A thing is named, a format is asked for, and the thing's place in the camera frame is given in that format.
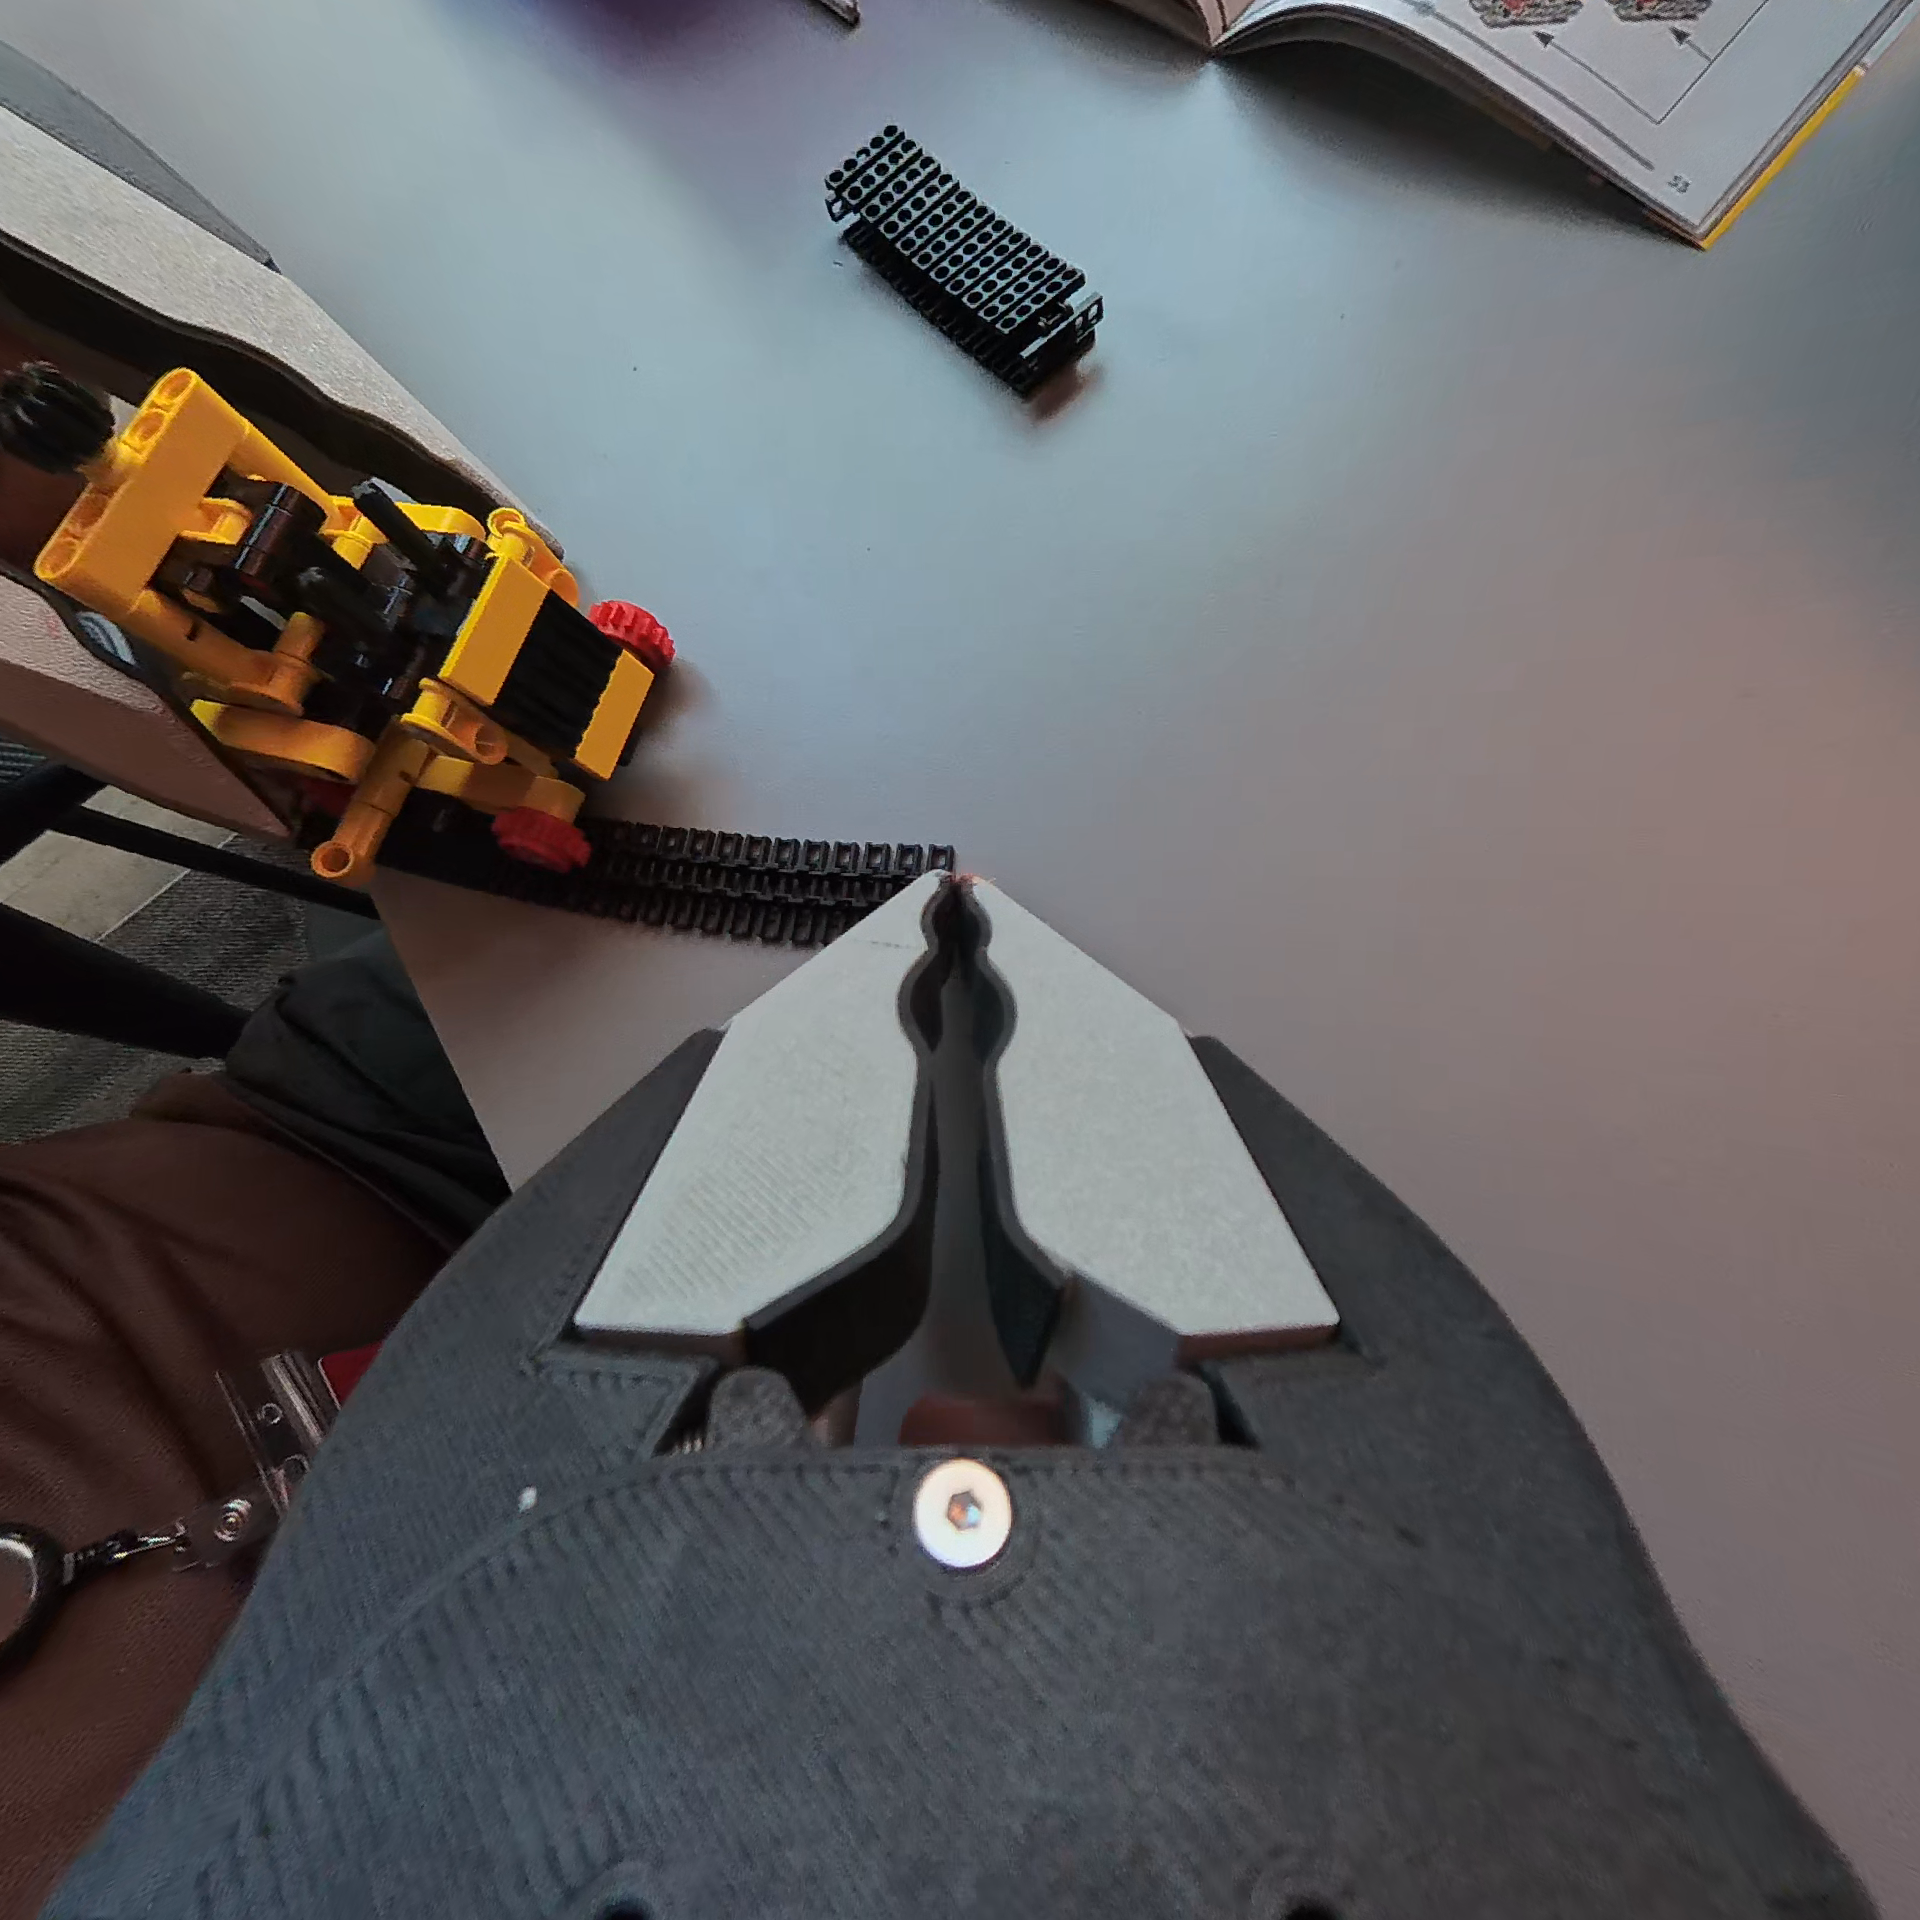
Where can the dark cloth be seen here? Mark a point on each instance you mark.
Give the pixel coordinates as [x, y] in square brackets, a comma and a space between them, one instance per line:
[374, 1080]

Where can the person's brown clothed torso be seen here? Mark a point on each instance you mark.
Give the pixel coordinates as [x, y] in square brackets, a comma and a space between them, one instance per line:
[150, 1291]

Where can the long black lego track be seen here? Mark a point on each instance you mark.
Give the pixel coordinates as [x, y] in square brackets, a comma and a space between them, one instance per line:
[751, 885]

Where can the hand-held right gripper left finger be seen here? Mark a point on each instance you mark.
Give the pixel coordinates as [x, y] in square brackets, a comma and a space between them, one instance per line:
[764, 1170]

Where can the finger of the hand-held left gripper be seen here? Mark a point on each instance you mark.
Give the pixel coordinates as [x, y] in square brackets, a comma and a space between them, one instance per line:
[91, 704]
[134, 240]

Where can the yellow lego vehicle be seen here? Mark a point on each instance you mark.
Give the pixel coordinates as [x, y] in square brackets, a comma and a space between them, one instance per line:
[494, 645]

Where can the lego instruction booklet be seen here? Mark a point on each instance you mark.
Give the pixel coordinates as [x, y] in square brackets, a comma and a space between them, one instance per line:
[1575, 75]

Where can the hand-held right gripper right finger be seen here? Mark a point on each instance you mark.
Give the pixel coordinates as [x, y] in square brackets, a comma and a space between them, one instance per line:
[1140, 1185]

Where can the folded black lego track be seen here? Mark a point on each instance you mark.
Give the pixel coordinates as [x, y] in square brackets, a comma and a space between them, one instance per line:
[960, 255]

